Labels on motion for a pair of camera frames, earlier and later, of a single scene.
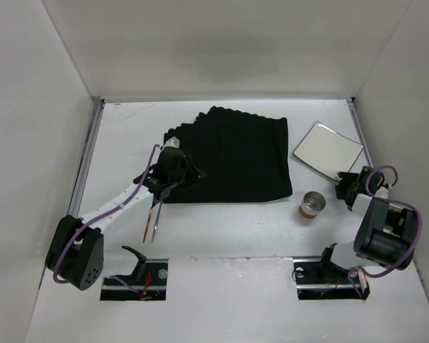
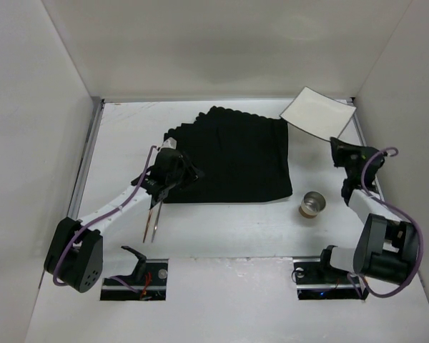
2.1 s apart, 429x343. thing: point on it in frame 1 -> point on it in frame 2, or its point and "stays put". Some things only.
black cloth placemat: x=246 y=157 stays put
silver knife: x=157 y=218 stays put
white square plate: x=327 y=151 -> x=319 y=113
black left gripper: x=163 y=193 stays put
